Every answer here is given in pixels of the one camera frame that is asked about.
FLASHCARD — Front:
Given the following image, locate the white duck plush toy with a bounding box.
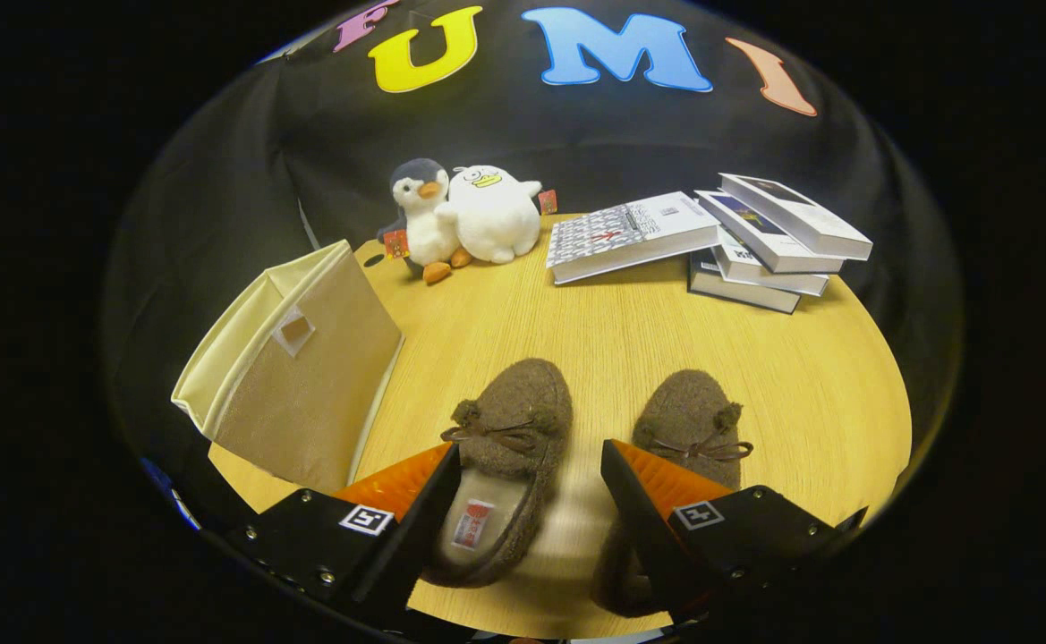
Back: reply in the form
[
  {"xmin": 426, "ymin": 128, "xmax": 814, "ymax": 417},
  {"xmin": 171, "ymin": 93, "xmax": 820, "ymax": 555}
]
[{"xmin": 447, "ymin": 165, "xmax": 559, "ymax": 265}]

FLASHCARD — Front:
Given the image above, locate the beige fabric storage box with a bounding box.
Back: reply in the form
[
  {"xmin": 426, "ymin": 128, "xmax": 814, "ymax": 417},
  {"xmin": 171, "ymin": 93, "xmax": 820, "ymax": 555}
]
[{"xmin": 171, "ymin": 239, "xmax": 405, "ymax": 496}]

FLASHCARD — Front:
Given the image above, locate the brown fuzzy slipper shoe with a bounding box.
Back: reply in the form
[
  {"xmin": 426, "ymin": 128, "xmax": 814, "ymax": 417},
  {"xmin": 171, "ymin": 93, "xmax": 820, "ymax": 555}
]
[
  {"xmin": 421, "ymin": 358, "xmax": 574, "ymax": 589},
  {"xmin": 591, "ymin": 369, "xmax": 754, "ymax": 618}
]

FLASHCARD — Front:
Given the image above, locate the patterned cover book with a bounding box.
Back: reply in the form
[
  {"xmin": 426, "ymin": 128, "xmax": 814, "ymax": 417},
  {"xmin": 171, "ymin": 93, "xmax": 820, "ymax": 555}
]
[{"xmin": 546, "ymin": 191, "xmax": 722, "ymax": 286}]

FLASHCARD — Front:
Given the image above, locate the thin white book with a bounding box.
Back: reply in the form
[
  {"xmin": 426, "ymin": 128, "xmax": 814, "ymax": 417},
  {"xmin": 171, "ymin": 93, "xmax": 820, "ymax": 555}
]
[{"xmin": 710, "ymin": 234, "xmax": 830, "ymax": 297}]

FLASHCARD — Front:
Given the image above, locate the grey white penguin plush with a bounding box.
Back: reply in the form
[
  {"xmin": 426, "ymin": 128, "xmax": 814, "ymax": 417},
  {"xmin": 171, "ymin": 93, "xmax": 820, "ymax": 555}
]
[{"xmin": 378, "ymin": 158, "xmax": 472, "ymax": 285}]

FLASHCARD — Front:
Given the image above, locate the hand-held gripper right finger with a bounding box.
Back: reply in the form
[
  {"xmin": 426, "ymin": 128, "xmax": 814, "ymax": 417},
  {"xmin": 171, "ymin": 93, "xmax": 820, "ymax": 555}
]
[{"xmin": 600, "ymin": 438, "xmax": 870, "ymax": 627}]

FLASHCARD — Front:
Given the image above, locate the white book with dark cover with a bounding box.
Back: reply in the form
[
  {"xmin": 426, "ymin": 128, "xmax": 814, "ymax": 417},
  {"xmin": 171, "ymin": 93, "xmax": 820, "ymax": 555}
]
[{"xmin": 719, "ymin": 173, "xmax": 873, "ymax": 261}]

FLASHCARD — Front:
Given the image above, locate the dark grey book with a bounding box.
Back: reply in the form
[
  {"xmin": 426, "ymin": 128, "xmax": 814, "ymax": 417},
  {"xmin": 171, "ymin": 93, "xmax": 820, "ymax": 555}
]
[{"xmin": 688, "ymin": 248, "xmax": 802, "ymax": 315}]

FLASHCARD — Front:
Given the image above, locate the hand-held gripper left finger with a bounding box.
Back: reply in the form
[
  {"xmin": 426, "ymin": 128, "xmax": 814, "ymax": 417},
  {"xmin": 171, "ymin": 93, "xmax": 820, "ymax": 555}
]
[{"xmin": 223, "ymin": 441, "xmax": 463, "ymax": 631}]

